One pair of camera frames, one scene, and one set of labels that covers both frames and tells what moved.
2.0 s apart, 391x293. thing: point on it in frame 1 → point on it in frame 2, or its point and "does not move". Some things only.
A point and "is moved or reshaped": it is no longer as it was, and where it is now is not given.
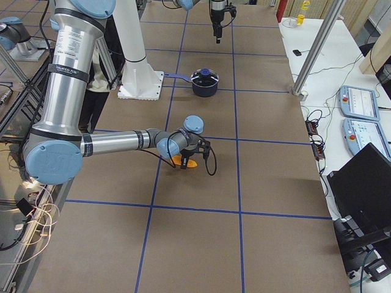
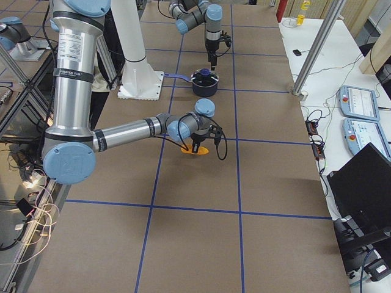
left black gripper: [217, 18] → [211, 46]
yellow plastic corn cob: [177, 159] is moved or reshaped
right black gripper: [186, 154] → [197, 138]
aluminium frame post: [317, 50] does not move
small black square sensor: [297, 52] does not move
